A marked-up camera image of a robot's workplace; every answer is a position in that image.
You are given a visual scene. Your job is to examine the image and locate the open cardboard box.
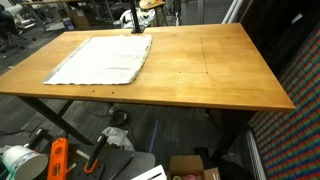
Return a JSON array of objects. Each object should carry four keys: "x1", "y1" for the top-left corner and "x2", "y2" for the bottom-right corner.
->
[{"x1": 166, "y1": 154, "x2": 222, "y2": 180}]

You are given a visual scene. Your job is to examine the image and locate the crumpled white cloth pile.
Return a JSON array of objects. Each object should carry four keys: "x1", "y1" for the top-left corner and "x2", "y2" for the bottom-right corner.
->
[{"x1": 119, "y1": 8, "x2": 156, "y2": 29}]

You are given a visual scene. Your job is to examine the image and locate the black perforated board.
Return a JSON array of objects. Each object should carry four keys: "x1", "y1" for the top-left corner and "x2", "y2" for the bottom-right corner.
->
[{"x1": 66, "y1": 143, "x2": 157, "y2": 180}]

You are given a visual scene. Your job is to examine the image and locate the black bag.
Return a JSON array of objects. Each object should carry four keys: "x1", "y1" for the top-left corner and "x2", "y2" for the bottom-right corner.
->
[{"x1": 194, "y1": 146, "x2": 256, "y2": 180}]

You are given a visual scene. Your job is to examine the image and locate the white ribbed rail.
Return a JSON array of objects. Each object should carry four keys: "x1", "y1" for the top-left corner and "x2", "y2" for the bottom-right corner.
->
[{"x1": 245, "y1": 128, "x2": 268, "y2": 180}]

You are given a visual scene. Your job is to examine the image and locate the crumpled white plastic bag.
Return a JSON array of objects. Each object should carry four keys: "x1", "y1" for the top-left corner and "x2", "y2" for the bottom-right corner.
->
[{"x1": 101, "y1": 126, "x2": 136, "y2": 152}]

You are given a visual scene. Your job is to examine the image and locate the black pen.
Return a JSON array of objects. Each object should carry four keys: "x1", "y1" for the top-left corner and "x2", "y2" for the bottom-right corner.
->
[{"x1": 108, "y1": 153, "x2": 136, "y2": 180}]

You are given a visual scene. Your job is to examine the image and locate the large brown cardboard box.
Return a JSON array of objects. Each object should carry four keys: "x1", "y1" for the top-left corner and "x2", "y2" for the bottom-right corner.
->
[{"x1": 68, "y1": 8, "x2": 93, "y2": 29}]

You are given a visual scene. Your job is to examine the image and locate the black coiled floor cable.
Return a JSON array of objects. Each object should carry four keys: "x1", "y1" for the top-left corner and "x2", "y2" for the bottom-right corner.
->
[{"x1": 109, "y1": 108, "x2": 129, "y2": 128}]

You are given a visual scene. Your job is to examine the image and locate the blue floor tape strip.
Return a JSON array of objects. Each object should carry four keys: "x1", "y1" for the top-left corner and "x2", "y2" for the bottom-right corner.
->
[{"x1": 148, "y1": 119, "x2": 159, "y2": 154}]

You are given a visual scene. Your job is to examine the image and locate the black office chair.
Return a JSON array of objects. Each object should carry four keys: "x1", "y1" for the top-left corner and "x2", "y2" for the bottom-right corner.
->
[{"x1": 0, "y1": 8, "x2": 38, "y2": 53}]

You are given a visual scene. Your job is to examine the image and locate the round wooden stool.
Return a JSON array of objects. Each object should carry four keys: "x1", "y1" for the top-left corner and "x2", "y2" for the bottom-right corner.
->
[{"x1": 138, "y1": 0, "x2": 169, "y2": 27}]

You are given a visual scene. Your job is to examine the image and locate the white vertical pipes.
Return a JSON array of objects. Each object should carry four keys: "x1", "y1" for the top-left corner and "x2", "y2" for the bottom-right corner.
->
[{"x1": 221, "y1": 0, "x2": 249, "y2": 24}]

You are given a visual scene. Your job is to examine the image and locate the white cloth towel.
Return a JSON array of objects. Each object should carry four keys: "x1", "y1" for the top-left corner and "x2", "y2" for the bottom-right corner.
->
[{"x1": 42, "y1": 34, "x2": 153, "y2": 86}]

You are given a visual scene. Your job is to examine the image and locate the white plastic bucket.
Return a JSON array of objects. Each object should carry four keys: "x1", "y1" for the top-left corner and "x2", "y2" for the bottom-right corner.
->
[{"x1": 1, "y1": 144, "x2": 50, "y2": 180}]

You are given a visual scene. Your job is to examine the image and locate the white flat box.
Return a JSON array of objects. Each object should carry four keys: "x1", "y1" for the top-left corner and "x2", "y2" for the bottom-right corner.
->
[{"x1": 130, "y1": 164, "x2": 168, "y2": 180}]

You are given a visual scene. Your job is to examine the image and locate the black orange bar clamp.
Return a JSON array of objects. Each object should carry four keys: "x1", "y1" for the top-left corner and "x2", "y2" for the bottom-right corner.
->
[{"x1": 83, "y1": 133, "x2": 109, "y2": 175}]

